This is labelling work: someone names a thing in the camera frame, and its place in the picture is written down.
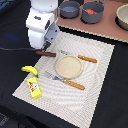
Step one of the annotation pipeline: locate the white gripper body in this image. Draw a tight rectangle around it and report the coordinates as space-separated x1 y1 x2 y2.
26 8 59 50

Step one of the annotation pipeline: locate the brown toy sausage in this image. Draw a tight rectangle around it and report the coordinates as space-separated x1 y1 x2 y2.
36 51 56 57

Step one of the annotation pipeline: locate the yellow toy banana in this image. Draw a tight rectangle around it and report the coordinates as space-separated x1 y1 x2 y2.
21 66 38 78

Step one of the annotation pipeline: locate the red toy tomato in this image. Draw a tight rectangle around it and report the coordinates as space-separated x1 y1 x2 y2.
86 9 95 14

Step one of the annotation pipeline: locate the yellow toy cheese block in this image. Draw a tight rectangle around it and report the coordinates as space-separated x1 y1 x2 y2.
27 77 42 99

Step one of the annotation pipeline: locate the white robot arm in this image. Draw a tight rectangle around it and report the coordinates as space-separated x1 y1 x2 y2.
26 0 59 51

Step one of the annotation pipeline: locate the round wooden plate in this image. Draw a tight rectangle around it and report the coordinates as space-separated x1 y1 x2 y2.
55 55 83 79

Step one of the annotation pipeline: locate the grey saucepan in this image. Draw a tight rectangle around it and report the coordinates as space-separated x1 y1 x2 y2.
81 0 104 24

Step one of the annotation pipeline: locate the woven beige placemat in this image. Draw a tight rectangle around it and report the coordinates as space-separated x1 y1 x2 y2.
13 32 114 128

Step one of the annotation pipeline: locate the beige bowl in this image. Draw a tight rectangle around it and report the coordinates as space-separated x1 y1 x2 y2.
116 4 128 31

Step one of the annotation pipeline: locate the grey pot with handle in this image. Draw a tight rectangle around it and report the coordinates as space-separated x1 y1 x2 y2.
59 1 80 19

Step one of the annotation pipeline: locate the fork with wooden handle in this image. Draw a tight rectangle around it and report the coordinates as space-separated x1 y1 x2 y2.
45 71 85 90

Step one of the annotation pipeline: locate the black cable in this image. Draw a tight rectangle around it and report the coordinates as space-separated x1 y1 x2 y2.
0 46 36 53

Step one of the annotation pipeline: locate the knife with wooden handle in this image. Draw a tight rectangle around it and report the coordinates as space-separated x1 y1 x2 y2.
59 50 97 63

